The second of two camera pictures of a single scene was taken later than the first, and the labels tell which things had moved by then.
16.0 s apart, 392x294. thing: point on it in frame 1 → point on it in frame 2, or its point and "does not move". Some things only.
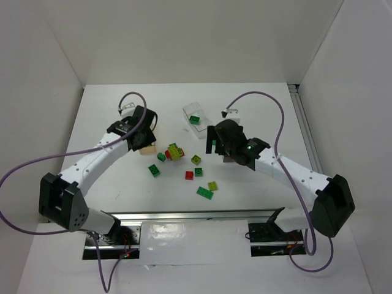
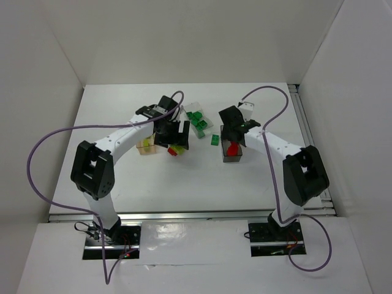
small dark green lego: x=161 y=157 → x=197 y=115
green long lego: x=206 y=193 → x=199 y=125
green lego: x=195 y=119 → x=190 y=115
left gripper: x=144 y=139 → x=173 y=135
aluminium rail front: x=137 y=217 does not move
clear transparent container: x=199 y=130 does not move
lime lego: x=174 y=154 → x=180 y=150
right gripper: x=210 y=139 → x=230 y=135
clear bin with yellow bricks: x=148 y=150 does not move
